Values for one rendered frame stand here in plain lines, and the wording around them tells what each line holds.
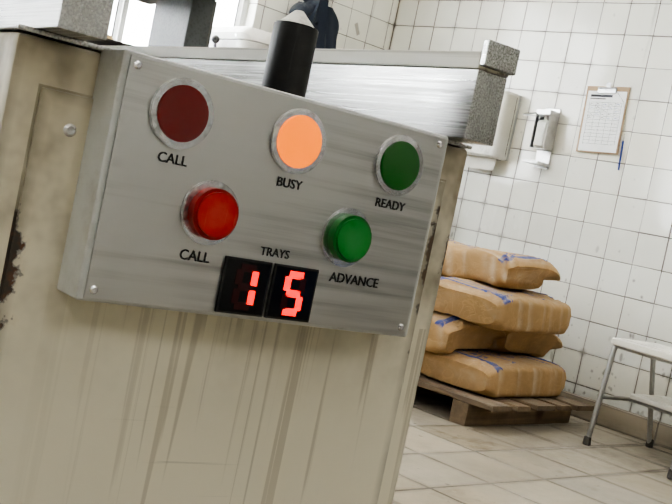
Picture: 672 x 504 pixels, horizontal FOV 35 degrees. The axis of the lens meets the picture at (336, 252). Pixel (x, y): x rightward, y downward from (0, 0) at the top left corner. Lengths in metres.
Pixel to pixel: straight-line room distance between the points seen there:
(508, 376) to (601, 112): 1.49
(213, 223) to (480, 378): 3.73
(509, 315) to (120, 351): 3.71
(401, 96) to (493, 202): 4.72
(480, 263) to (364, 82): 3.70
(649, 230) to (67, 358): 4.48
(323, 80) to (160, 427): 0.34
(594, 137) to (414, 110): 4.45
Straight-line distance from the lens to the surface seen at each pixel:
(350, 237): 0.67
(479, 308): 4.30
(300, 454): 0.73
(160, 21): 1.62
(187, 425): 0.68
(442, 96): 0.75
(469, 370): 4.33
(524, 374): 4.48
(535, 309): 4.47
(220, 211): 0.61
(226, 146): 0.62
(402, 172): 0.69
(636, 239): 5.03
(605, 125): 5.20
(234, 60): 1.01
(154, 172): 0.60
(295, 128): 0.64
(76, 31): 0.58
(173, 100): 0.60
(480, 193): 5.56
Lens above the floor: 0.78
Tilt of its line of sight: 3 degrees down
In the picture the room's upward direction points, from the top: 12 degrees clockwise
